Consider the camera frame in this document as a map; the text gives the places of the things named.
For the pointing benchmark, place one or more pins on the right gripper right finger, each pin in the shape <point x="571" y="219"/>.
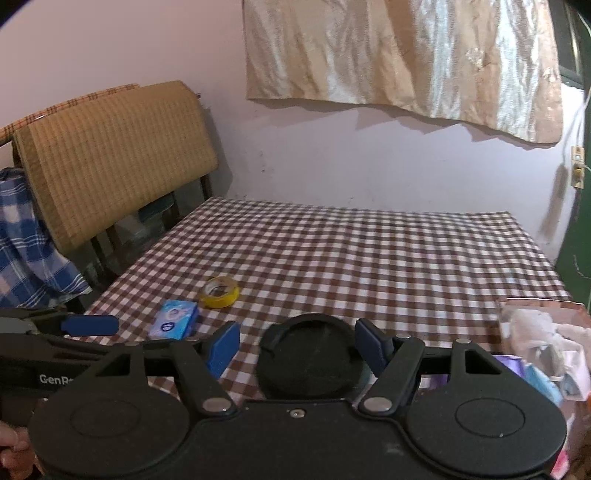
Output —
<point x="394" y="361"/>

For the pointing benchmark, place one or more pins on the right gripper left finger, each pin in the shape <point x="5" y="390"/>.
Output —
<point x="199" y="367"/>

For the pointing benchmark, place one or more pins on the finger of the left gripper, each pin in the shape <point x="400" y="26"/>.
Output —
<point x="90" y="325"/>

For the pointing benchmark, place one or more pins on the blue Vinda tissue pack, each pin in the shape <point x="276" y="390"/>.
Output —
<point x="175" y="320"/>

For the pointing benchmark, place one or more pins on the yellow tape roll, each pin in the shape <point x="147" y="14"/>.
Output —
<point x="219" y="292"/>

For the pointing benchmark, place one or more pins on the white knitted sock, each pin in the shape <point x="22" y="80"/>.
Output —
<point x="534" y="338"/>

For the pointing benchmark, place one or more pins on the blue surgical mask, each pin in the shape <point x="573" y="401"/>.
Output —
<point x="543" y="384"/>

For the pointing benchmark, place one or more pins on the pink cardboard box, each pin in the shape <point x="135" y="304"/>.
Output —
<point x="574" y="460"/>

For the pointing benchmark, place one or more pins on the purple wet wipes pack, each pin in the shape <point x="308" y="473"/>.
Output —
<point x="511" y="362"/>

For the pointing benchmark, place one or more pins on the white respirator mask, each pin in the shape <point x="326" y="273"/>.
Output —
<point x="575" y="344"/>

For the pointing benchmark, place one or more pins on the person's left hand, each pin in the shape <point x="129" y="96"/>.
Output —
<point x="17" y="454"/>

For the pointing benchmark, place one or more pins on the blue plaid cloth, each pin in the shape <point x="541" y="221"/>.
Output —
<point x="33" y="272"/>

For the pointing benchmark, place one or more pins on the brown checkered tablecloth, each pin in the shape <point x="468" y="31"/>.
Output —
<point x="435" y="276"/>

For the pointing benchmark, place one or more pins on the woven bamboo mat chair back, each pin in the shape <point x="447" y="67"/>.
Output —
<point x="93" y="164"/>

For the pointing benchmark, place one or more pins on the green wooden door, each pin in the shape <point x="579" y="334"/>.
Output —
<point x="573" y="264"/>

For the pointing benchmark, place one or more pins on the wall power socket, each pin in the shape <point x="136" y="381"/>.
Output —
<point x="578" y="167"/>

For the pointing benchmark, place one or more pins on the beige wall curtain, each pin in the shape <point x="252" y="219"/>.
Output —
<point x="489" y="63"/>

